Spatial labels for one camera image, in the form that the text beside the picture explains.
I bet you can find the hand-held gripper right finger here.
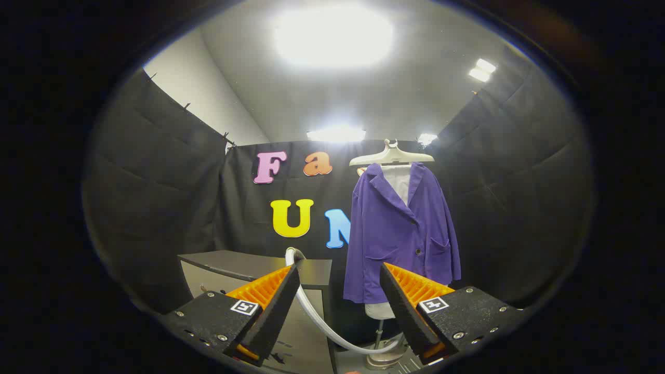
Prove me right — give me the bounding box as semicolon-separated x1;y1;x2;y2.
379;262;525;367

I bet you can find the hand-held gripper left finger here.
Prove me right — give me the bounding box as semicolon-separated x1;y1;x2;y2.
161;262;302;367

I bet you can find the purple corduroy jacket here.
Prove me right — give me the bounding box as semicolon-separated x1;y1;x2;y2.
343;162;462;304

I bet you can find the black backdrop cloth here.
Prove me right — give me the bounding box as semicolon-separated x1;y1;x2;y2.
216;139;442;343

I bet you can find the cream plastic hanger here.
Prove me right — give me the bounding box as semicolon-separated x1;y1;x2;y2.
349;139;435;168

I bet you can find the black quilted curtain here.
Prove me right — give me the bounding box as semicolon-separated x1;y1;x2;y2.
426;47;595;307
83;68;234;315

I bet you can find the large ceiling light panel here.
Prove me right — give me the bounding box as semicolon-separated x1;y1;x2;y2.
273;5;395;68

